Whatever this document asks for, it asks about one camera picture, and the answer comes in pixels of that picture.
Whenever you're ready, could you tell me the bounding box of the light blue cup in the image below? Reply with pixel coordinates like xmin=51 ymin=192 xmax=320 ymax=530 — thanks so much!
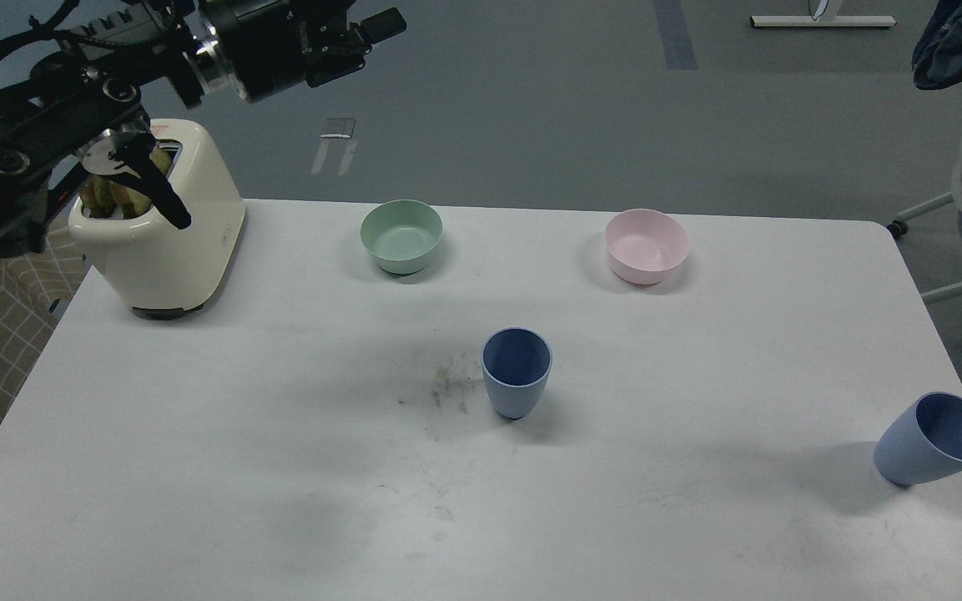
xmin=481 ymin=327 xmax=553 ymax=420
xmin=873 ymin=391 xmax=962 ymax=487

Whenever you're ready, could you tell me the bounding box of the dark blue cloth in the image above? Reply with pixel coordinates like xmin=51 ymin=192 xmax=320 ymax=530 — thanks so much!
xmin=911 ymin=1 xmax=962 ymax=90

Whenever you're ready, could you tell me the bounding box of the pink bowl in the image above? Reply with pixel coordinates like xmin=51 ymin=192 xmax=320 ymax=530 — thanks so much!
xmin=603 ymin=208 xmax=690 ymax=285

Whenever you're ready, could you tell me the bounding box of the white stand base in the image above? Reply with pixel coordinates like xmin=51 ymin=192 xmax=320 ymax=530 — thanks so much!
xmin=750 ymin=1 xmax=897 ymax=29

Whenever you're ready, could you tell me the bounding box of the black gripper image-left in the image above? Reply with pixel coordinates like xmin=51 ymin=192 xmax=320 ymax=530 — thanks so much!
xmin=197 ymin=1 xmax=408 ymax=103

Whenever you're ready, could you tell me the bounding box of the cream toaster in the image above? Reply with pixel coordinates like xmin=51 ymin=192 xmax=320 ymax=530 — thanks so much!
xmin=68 ymin=119 xmax=245 ymax=319

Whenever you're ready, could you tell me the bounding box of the toast slice left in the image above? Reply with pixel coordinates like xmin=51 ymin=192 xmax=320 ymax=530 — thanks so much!
xmin=79 ymin=175 xmax=118 ymax=220

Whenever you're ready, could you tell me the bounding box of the toast slice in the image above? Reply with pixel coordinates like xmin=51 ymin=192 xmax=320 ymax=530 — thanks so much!
xmin=109 ymin=147 xmax=172 ymax=220
xmin=79 ymin=175 xmax=118 ymax=220

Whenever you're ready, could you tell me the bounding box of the toast slice right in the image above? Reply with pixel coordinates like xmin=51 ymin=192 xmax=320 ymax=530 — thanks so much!
xmin=109 ymin=147 xmax=172 ymax=220

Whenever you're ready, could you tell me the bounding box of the green bowl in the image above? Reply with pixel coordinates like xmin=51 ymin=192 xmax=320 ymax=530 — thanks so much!
xmin=360 ymin=200 xmax=443 ymax=276

